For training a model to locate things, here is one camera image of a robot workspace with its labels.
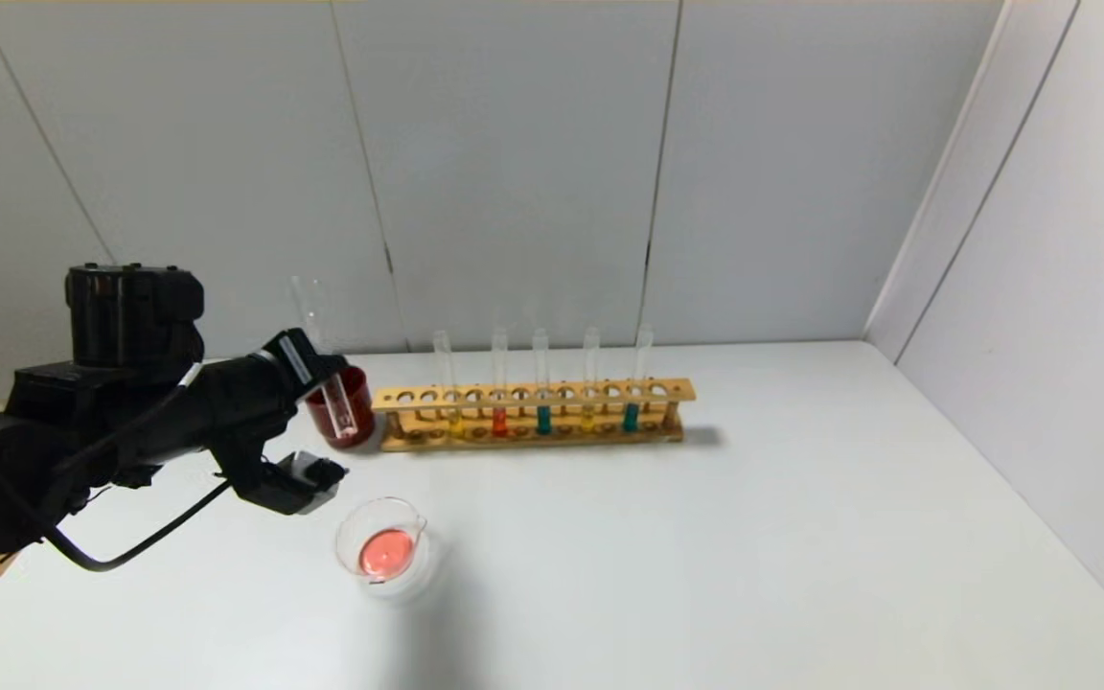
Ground clear glass beaker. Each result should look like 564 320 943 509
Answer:
334 495 439 596

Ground yellow liquid test tube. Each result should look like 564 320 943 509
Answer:
580 327 602 432
433 330 466 439

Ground red liquid test tube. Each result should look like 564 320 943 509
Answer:
288 276 359 444
492 327 511 439

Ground wooden test tube rack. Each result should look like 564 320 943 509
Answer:
372 378 697 453

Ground dark red plastic cup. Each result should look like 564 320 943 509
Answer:
306 366 377 449

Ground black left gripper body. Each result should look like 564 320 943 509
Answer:
190 327 329 451

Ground blue-green liquid test tube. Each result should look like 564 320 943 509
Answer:
533 328 554 437
621 326 655 433

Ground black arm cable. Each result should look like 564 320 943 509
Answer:
39 479 232 573

